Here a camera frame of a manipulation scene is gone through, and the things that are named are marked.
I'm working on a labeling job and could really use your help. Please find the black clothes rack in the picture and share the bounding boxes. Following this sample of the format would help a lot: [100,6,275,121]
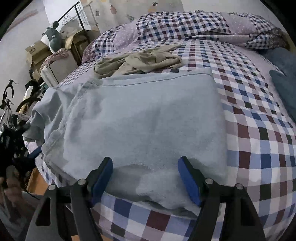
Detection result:
[58,1,92,42]

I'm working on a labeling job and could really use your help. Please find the dark blue plush blanket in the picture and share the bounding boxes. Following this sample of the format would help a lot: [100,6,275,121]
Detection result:
[262,48,296,77]

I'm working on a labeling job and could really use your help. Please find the beige garment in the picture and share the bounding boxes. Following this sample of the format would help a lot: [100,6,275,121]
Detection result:
[94,44,183,78]

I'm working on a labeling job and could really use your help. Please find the pineapple print curtain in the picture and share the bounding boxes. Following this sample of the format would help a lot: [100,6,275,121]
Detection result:
[81,0,184,33]

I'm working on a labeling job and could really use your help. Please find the checkered bed sheet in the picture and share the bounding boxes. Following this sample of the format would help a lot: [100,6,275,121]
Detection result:
[24,38,296,241]

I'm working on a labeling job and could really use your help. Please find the cardboard boxes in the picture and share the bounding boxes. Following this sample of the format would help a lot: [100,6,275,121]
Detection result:
[25,41,53,81]

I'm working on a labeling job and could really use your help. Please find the white bicycle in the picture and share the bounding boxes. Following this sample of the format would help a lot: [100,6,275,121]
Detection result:
[1,79,48,145]

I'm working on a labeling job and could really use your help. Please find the person's left hand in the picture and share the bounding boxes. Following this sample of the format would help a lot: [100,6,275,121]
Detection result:
[1,167,25,208]

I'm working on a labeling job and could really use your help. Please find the rolled checkered duvet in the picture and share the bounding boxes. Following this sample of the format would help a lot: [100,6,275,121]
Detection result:
[82,10,288,63]

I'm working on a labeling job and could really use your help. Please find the upright white mattress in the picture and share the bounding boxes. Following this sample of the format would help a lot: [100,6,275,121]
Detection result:
[40,48,78,87]

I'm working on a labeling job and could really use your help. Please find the teal folded cloth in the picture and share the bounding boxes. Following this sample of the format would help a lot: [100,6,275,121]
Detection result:
[269,70,295,121]

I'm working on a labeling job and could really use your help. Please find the light blue grey garment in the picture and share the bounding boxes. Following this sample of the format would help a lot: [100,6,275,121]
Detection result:
[23,68,227,214]

